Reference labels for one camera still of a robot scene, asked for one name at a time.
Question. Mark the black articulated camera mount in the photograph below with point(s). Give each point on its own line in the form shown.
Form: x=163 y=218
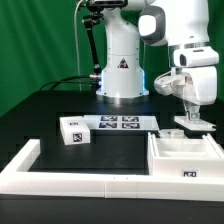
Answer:
x=94 y=18

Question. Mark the white flat tagged panel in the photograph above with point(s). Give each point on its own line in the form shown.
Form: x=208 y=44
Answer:
x=121 y=122

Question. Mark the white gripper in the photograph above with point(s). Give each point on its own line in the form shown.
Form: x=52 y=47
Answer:
x=200 y=89

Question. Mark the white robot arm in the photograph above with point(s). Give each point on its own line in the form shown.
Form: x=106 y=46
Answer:
x=182 y=26

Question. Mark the white U-shaped boundary frame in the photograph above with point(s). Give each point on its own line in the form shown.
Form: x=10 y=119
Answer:
x=17 y=178

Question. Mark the small white tagged block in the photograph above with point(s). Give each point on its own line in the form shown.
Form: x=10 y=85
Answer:
x=74 y=130

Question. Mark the white cabinet body box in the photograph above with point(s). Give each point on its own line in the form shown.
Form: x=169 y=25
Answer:
x=198 y=158

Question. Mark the white cabinet door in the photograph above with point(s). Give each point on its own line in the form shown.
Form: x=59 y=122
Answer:
x=194 y=125
x=171 y=134

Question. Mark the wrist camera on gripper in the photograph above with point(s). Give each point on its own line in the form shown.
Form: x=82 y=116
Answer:
x=170 y=83

